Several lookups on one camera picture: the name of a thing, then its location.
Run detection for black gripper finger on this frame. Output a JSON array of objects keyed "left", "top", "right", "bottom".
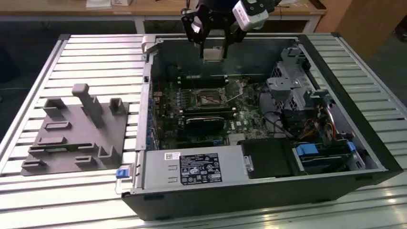
[
  {"left": 181, "top": 4, "right": 211, "bottom": 59},
  {"left": 222, "top": 11, "right": 249, "bottom": 59}
]

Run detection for silver square CPU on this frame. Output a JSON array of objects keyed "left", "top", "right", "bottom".
[{"left": 205, "top": 47, "right": 225, "bottom": 62}]

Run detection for CPU socket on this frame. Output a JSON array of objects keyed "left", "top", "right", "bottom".
[{"left": 193, "top": 88, "right": 230, "bottom": 107}]

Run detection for black RAM slots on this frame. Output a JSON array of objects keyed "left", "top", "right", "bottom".
[{"left": 177, "top": 73, "right": 231, "bottom": 88}]

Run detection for silver metal drive cage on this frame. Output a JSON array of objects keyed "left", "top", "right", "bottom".
[{"left": 266, "top": 47, "right": 319, "bottom": 111}]

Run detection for white box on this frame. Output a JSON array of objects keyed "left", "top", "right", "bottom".
[{"left": 85, "top": 0, "right": 114, "bottom": 10}]

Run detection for black installed RAM sticks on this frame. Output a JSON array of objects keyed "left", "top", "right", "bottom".
[{"left": 182, "top": 106, "right": 237, "bottom": 119}]

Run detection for green motherboard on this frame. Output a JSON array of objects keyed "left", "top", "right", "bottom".
[{"left": 149, "top": 77, "right": 271, "bottom": 151}]

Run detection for wooden cabinet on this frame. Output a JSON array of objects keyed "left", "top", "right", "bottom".
[{"left": 315, "top": 0, "right": 407, "bottom": 63}]

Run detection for wooden desk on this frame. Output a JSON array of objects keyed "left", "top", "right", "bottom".
[{"left": 0, "top": 0, "right": 329, "bottom": 34}]

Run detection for small silver heatsink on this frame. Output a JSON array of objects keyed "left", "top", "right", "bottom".
[{"left": 230, "top": 133, "right": 249, "bottom": 145}]

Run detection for black plastic shroud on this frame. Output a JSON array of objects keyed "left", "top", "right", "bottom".
[{"left": 239, "top": 139, "right": 302, "bottom": 180}]

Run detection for blue disk carrier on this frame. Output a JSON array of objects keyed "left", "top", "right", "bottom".
[{"left": 295, "top": 142, "right": 319, "bottom": 158}]

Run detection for grey parts rack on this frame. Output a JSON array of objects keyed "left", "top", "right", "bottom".
[{"left": 19, "top": 83, "right": 131, "bottom": 177}]

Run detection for silver power supply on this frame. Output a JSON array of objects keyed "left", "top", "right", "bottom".
[{"left": 131, "top": 146, "right": 250, "bottom": 192}]

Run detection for green RAM stick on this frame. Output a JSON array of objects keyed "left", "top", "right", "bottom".
[{"left": 43, "top": 145, "right": 81, "bottom": 152}]

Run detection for blue case latch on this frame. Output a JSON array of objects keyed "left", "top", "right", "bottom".
[{"left": 115, "top": 167, "right": 133, "bottom": 179}]

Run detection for black open PC case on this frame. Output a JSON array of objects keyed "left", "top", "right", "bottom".
[{"left": 121, "top": 32, "right": 405, "bottom": 221}]

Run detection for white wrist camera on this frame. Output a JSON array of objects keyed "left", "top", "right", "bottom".
[{"left": 231, "top": 0, "right": 277, "bottom": 31}]

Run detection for grey case handle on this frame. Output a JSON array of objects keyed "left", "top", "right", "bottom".
[{"left": 141, "top": 35, "right": 159, "bottom": 53}]

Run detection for grey plastic bracket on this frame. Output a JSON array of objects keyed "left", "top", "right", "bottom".
[{"left": 305, "top": 89, "right": 329, "bottom": 111}]

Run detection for black looped cable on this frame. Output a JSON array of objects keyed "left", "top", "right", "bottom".
[{"left": 262, "top": 111, "right": 297, "bottom": 139}]

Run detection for orange yellow wire bundle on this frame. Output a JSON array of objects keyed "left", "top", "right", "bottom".
[{"left": 301, "top": 118, "right": 340, "bottom": 142}]

